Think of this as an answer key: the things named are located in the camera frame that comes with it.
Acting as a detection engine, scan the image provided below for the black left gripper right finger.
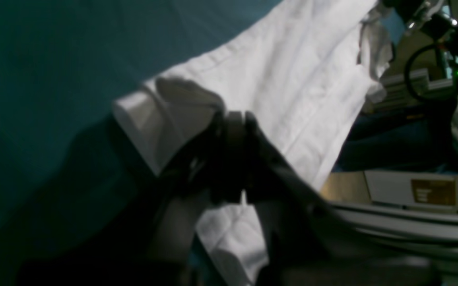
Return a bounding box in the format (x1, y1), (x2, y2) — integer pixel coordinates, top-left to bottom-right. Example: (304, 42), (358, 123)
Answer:
(229, 112), (442, 286)

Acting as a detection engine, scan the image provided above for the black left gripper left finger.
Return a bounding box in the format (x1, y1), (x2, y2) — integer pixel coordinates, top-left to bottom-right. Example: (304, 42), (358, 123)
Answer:
(15, 112), (229, 286)

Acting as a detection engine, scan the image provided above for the teal table cloth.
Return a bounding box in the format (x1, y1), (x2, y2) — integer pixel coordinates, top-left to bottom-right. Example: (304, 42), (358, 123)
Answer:
(0, 0), (282, 286)

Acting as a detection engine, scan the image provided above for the white T-shirt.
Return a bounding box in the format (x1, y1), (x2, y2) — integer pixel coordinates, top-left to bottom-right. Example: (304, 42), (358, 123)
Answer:
(112, 0), (394, 286)

